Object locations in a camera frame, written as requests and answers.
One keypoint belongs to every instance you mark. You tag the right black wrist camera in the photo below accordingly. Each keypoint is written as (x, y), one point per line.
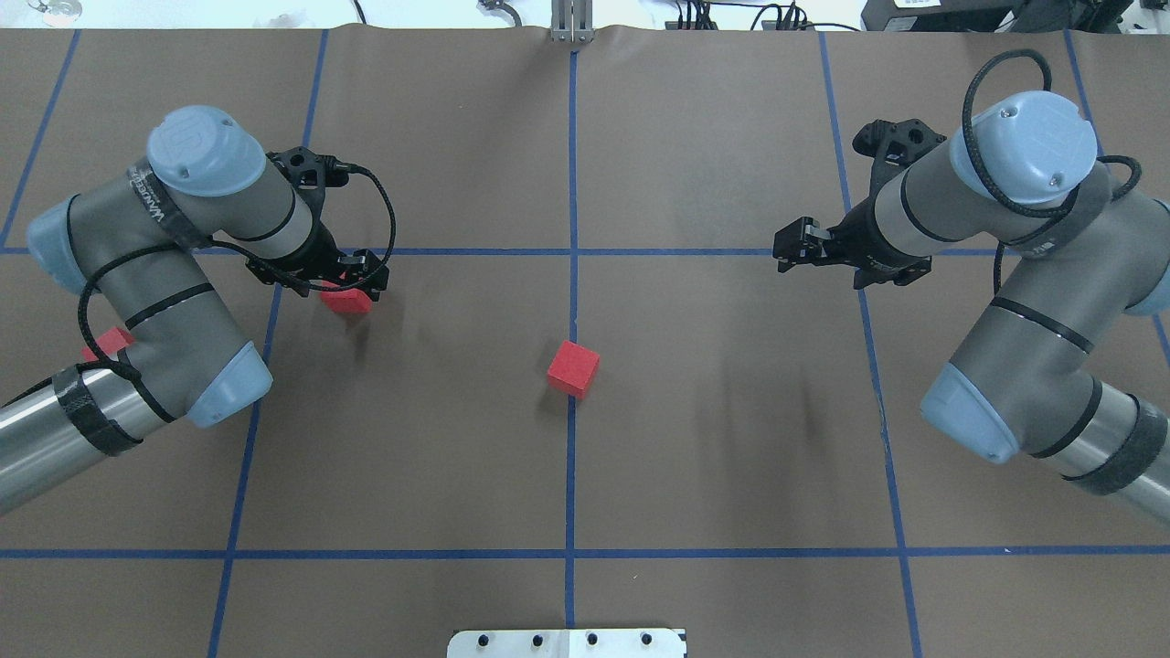
(898, 145)

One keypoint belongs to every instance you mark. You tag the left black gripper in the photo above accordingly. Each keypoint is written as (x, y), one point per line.
(319, 258)

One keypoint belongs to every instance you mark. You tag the black device top right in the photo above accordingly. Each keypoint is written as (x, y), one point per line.
(1024, 17)

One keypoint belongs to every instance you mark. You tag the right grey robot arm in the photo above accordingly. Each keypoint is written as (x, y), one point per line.
(1090, 252)

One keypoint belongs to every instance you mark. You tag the red block placed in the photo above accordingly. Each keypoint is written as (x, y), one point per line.
(573, 369)
(113, 343)
(350, 302)

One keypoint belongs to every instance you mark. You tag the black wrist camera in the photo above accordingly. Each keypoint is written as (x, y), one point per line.
(307, 170)
(898, 145)

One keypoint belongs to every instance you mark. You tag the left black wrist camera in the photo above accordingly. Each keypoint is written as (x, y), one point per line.
(307, 170)

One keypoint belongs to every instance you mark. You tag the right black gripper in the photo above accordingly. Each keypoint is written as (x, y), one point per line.
(847, 237)

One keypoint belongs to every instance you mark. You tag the white camera stand base plate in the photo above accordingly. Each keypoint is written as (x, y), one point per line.
(595, 642)

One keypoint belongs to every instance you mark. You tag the aluminium frame post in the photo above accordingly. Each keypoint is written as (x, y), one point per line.
(571, 21)

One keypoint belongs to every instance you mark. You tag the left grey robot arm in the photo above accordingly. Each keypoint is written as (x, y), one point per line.
(164, 345)

